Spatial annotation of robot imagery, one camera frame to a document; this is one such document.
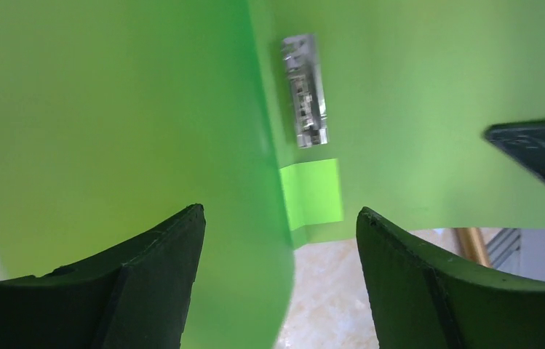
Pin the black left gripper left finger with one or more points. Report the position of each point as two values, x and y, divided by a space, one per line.
135 294

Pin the wooden rolling pin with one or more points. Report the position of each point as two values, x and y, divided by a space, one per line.
473 245

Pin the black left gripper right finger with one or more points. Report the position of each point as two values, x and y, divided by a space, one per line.
423 296

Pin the green plastic folder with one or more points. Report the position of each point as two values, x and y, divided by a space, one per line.
114 115

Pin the metal folder clip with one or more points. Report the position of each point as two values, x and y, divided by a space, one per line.
303 72

